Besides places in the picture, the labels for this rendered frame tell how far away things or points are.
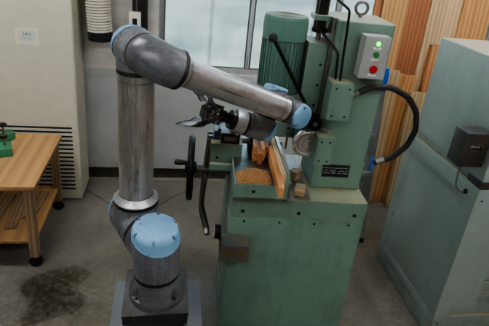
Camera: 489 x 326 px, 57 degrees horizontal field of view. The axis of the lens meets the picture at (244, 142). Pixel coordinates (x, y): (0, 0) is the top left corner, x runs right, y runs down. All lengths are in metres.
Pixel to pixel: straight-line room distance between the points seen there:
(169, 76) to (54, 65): 1.83
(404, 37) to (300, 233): 1.89
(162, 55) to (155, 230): 0.55
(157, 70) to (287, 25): 0.68
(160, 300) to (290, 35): 1.05
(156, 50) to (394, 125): 2.46
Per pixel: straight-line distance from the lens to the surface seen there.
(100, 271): 2.73
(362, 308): 2.68
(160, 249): 1.42
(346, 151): 1.94
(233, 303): 2.19
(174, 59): 1.22
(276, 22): 1.75
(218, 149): 1.92
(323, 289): 2.20
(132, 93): 1.36
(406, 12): 3.37
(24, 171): 2.65
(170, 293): 1.55
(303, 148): 1.86
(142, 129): 1.41
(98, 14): 2.99
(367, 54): 1.75
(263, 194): 1.77
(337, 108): 1.76
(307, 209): 1.91
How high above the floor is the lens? 1.75
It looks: 24 degrees down
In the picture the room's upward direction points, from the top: 6 degrees clockwise
